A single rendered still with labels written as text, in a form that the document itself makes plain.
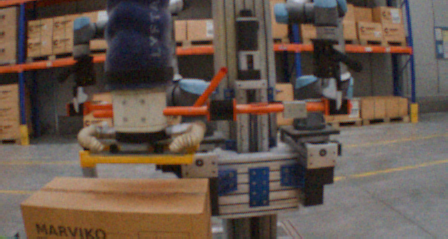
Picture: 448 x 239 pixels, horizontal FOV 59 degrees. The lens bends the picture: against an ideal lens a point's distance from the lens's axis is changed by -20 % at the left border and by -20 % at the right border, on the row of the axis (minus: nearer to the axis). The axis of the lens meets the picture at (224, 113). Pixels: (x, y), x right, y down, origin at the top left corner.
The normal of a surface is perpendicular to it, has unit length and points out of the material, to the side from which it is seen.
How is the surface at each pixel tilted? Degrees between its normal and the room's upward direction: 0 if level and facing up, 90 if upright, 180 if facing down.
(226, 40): 90
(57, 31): 92
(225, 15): 90
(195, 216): 90
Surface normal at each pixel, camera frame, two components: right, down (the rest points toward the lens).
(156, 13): 0.71, -0.30
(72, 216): -0.01, 0.11
